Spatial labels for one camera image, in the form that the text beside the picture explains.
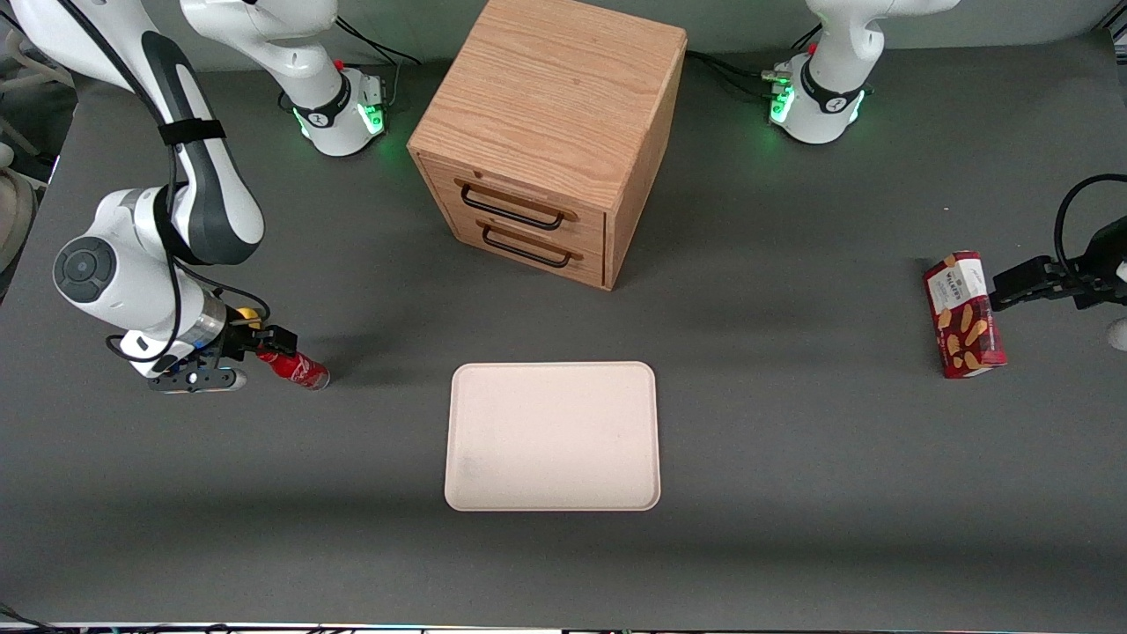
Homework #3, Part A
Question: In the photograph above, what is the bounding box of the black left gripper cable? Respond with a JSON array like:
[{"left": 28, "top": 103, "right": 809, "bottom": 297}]
[{"left": 1053, "top": 173, "right": 1127, "bottom": 287}]

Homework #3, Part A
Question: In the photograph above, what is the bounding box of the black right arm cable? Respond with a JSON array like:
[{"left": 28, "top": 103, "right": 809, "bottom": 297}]
[{"left": 48, "top": 0, "right": 274, "bottom": 366}]

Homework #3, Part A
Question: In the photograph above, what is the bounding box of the beige rectangular tray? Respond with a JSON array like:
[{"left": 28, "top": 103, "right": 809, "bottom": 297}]
[{"left": 444, "top": 361, "right": 661, "bottom": 512}]

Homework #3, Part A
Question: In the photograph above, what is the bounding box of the red wafer snack box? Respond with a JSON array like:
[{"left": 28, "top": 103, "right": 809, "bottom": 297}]
[{"left": 923, "top": 251, "right": 1008, "bottom": 380}]

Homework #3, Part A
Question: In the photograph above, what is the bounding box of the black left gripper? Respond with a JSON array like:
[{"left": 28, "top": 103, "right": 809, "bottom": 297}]
[{"left": 991, "top": 218, "right": 1127, "bottom": 312}]

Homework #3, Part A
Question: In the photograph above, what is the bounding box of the wooden drawer cabinet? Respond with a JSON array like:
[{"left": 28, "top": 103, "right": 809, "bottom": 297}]
[{"left": 407, "top": 0, "right": 688, "bottom": 291}]

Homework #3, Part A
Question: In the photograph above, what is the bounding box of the red coke bottle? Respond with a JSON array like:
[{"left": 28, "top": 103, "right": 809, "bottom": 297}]
[{"left": 255, "top": 349, "right": 331, "bottom": 391}]

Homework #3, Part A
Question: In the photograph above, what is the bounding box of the black left base cable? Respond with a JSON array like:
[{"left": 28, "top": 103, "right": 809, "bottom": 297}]
[{"left": 685, "top": 25, "right": 824, "bottom": 105}]

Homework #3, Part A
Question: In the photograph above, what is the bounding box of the black metal drawer handle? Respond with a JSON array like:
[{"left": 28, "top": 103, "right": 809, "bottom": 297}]
[
  {"left": 481, "top": 225, "right": 573, "bottom": 269},
  {"left": 460, "top": 182, "right": 565, "bottom": 232}
]

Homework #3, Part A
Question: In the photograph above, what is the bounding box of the black right base cable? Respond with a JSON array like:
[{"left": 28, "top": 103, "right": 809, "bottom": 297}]
[{"left": 335, "top": 13, "right": 422, "bottom": 111}]

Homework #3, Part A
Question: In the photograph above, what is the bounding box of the black velcro strap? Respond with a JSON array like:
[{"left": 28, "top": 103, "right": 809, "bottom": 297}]
[{"left": 158, "top": 119, "right": 226, "bottom": 147}]

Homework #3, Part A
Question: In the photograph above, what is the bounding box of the black base cable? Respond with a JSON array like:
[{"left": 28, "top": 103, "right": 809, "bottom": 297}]
[
  {"left": 335, "top": 13, "right": 422, "bottom": 111},
  {"left": 685, "top": 25, "right": 824, "bottom": 105}
]

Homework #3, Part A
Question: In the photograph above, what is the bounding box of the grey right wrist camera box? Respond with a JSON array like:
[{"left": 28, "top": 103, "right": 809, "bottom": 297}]
[{"left": 147, "top": 367, "right": 248, "bottom": 394}]

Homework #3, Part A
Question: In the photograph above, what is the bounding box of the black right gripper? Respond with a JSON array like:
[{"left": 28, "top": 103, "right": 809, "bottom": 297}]
[{"left": 176, "top": 306, "right": 299, "bottom": 373}]

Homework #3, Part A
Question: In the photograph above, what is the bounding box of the wooden drawer front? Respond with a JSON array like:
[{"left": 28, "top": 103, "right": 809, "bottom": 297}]
[
  {"left": 416, "top": 152, "right": 608, "bottom": 256},
  {"left": 443, "top": 205, "right": 608, "bottom": 289}
]

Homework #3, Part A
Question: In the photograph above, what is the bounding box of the aluminium frame rail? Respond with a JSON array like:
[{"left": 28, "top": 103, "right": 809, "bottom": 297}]
[{"left": 1094, "top": 18, "right": 1127, "bottom": 63}]

